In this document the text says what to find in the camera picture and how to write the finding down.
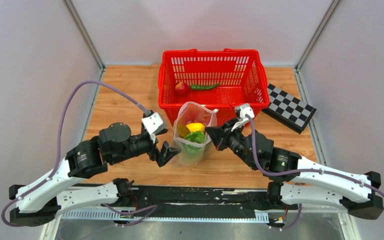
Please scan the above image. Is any green chili pepper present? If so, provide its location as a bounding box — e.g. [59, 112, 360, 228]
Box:
[190, 83, 221, 91]

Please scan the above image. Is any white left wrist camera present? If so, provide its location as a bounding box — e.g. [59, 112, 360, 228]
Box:
[141, 112, 167, 144]

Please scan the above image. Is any yellow lemon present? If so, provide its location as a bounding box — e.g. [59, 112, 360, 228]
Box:
[186, 122, 206, 133]

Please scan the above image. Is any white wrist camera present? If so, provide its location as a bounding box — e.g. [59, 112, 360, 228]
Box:
[141, 112, 167, 144]
[231, 103, 255, 132]

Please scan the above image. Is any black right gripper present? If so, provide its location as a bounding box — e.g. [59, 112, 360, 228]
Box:
[205, 118, 258, 171]

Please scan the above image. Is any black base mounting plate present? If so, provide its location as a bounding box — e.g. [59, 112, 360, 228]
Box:
[110, 185, 287, 219]

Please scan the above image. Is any white slotted cable duct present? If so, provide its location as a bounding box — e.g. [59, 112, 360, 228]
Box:
[61, 208, 270, 223]

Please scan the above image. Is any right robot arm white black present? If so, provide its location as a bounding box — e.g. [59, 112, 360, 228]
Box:
[205, 115, 384, 220]

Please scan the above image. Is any brown yellow fruit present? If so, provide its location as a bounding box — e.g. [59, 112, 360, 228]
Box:
[176, 124, 191, 139]

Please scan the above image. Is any black white checkerboard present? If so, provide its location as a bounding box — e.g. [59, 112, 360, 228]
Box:
[261, 83, 317, 134]

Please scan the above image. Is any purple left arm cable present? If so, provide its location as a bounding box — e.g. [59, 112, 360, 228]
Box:
[1, 80, 151, 228]

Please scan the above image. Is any red apple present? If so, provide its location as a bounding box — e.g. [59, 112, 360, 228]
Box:
[174, 82, 191, 97]
[191, 111, 213, 125]

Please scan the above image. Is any clear zip top bag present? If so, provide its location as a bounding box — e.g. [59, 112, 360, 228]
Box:
[173, 101, 219, 167]

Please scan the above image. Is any red plastic shopping basket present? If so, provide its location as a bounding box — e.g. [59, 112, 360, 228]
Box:
[158, 48, 270, 124]

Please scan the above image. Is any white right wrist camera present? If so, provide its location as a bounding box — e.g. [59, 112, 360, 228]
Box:
[231, 103, 255, 132]

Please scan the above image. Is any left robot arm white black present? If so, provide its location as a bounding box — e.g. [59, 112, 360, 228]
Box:
[9, 122, 181, 227]

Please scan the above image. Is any green white napa cabbage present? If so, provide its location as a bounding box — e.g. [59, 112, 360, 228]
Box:
[181, 131, 206, 165]

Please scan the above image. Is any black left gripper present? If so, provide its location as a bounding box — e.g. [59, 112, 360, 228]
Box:
[112, 128, 183, 167]

